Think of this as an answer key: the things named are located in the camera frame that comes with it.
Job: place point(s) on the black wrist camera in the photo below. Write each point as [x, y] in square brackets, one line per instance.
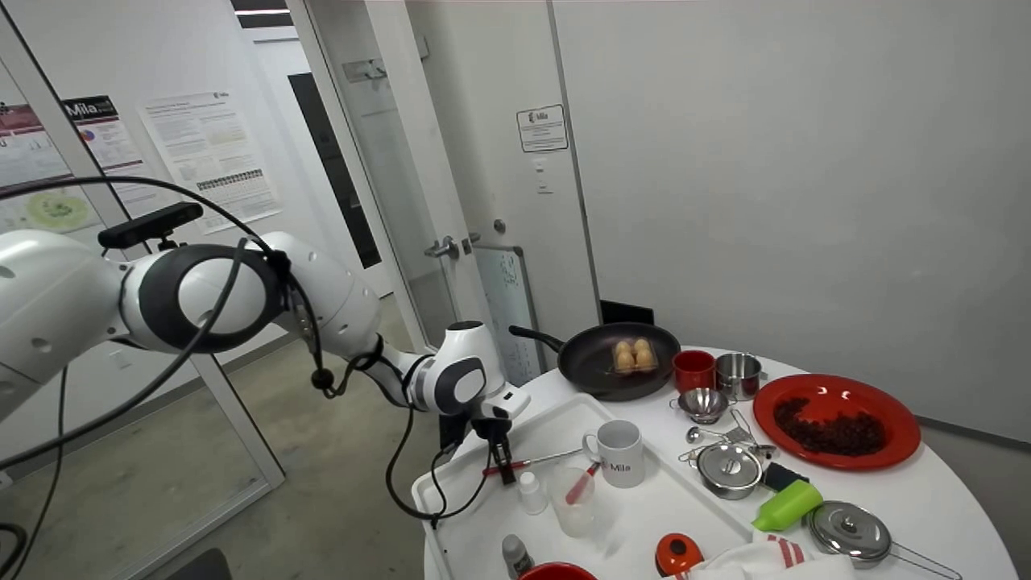
[451, 432]

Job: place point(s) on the red plate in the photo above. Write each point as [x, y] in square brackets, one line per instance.
[800, 390]

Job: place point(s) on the white text poster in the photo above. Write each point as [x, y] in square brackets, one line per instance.
[211, 149]

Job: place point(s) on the steel pot with lid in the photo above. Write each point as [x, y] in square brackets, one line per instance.
[729, 467]

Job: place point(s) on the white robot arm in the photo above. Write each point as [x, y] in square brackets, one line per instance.
[183, 293]

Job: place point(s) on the black stereo camera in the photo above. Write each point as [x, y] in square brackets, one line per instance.
[148, 227]

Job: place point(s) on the small metal utensil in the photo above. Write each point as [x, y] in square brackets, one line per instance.
[736, 432]

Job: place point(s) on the small white wall sign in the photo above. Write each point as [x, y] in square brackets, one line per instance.
[541, 131]

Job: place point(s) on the poster with black header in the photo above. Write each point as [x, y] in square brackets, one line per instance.
[102, 133]

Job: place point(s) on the dark beans pile on plate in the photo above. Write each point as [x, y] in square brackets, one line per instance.
[839, 428]

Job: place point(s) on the red small bowl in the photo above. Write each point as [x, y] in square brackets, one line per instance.
[679, 555]

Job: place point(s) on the poster with red picture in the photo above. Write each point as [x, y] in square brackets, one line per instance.
[26, 145]

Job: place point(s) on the green squeeze bottle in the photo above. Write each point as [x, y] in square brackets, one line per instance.
[787, 507]

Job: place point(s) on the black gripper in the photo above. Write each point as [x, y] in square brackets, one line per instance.
[490, 422]

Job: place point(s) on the grey cylinder cup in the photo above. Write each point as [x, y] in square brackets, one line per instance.
[517, 555]

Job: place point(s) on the black frying pan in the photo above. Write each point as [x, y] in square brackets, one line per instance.
[592, 366]

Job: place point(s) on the small white bottle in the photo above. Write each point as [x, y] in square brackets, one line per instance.
[533, 496]

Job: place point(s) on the white plastic tray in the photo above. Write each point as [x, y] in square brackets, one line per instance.
[646, 516]

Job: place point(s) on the steel cup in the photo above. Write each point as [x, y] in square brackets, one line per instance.
[738, 375]

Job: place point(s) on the small steel bowl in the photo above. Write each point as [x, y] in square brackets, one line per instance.
[705, 404]

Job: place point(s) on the green poster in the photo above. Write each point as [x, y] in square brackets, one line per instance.
[59, 210]

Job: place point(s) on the clear measuring cup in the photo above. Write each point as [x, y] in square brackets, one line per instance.
[578, 516]

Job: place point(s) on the white mug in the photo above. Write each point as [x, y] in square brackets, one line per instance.
[619, 453]

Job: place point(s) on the red cup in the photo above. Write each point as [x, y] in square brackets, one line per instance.
[695, 371]

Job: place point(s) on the black box behind pan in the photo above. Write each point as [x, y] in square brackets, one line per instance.
[631, 314]

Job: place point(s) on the bread piece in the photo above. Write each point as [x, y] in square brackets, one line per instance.
[624, 360]
[641, 353]

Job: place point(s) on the silver pot lid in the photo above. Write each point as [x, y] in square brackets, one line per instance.
[849, 531]

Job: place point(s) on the white cloth with red stripes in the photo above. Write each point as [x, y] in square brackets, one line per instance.
[762, 562]

